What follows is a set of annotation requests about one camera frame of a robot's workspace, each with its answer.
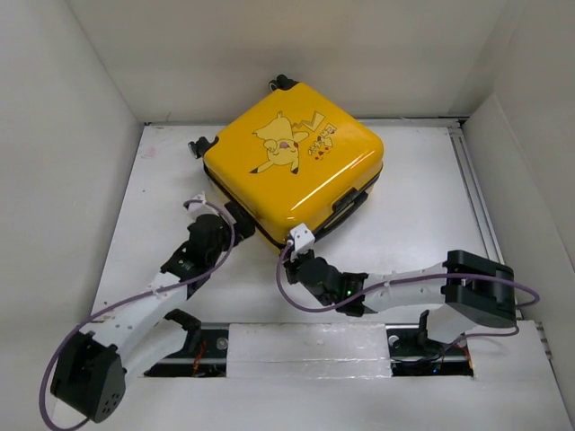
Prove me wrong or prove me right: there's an aluminium frame rail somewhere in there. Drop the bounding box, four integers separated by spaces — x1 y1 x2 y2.
448 120 505 264

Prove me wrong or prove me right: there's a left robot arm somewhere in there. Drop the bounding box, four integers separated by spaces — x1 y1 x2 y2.
39 197 255 423

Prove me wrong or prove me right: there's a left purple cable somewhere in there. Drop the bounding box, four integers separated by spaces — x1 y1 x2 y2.
39 197 237 431

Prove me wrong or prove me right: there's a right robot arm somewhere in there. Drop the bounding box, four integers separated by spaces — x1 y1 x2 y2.
279 250 517 354

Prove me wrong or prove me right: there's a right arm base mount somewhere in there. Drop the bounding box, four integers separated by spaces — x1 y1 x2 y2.
386 311 474 377

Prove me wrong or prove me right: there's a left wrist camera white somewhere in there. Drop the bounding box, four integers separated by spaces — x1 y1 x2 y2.
183 191 207 213

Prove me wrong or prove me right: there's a yellow hard-shell suitcase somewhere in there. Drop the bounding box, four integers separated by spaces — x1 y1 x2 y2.
188 75 385 249

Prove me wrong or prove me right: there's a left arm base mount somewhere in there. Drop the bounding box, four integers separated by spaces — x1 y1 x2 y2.
144 323 229 378

